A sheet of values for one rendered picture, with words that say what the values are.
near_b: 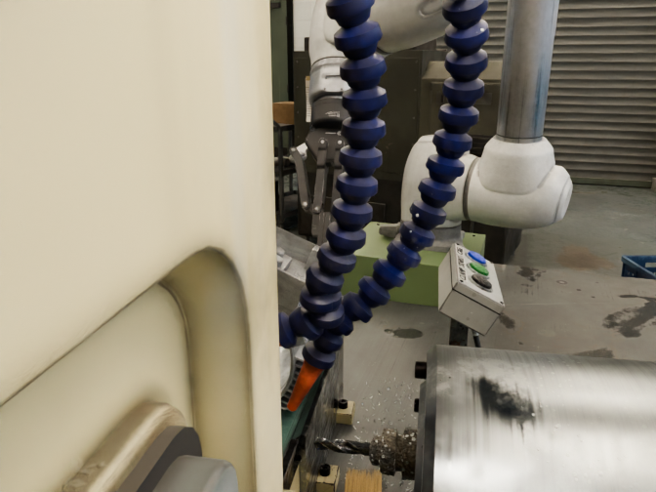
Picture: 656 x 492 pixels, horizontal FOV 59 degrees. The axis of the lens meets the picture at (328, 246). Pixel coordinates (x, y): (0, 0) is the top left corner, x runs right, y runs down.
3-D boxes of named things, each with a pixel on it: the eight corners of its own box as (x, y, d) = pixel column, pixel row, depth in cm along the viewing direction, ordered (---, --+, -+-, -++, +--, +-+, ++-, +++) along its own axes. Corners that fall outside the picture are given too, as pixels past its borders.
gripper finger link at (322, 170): (328, 138, 85) (318, 137, 86) (319, 211, 83) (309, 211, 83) (332, 148, 89) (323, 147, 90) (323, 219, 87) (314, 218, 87)
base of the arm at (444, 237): (383, 227, 163) (384, 208, 161) (464, 235, 159) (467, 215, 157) (374, 246, 146) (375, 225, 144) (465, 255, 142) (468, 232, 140)
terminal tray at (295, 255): (287, 336, 68) (309, 284, 65) (205, 297, 68) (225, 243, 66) (310, 297, 79) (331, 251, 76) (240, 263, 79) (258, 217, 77)
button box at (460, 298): (485, 338, 76) (508, 306, 74) (436, 311, 76) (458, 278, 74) (476, 289, 92) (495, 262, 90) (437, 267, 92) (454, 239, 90)
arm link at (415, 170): (414, 209, 161) (421, 128, 154) (479, 220, 152) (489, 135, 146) (389, 221, 148) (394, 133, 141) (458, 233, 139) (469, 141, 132)
